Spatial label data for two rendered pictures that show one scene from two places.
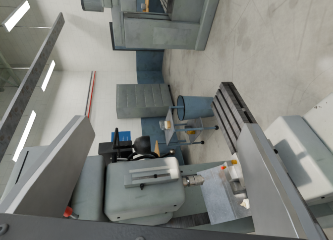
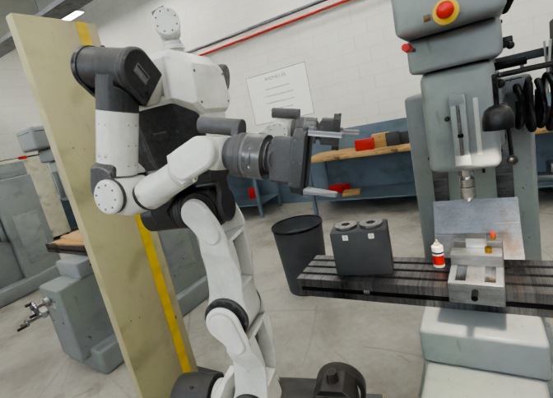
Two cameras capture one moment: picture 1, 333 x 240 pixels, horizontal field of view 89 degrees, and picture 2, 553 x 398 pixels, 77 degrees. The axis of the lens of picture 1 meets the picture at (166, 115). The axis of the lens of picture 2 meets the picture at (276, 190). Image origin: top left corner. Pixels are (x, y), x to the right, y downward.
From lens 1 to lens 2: 0.57 m
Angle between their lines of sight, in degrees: 69
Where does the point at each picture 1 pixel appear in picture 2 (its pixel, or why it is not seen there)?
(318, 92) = not seen: outside the picture
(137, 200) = (433, 113)
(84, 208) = (422, 56)
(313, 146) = (480, 354)
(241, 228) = (427, 238)
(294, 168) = (460, 317)
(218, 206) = (454, 217)
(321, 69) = not seen: outside the picture
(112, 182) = (458, 76)
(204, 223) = (435, 192)
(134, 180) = (455, 108)
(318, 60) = not seen: outside the picture
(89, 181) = (456, 48)
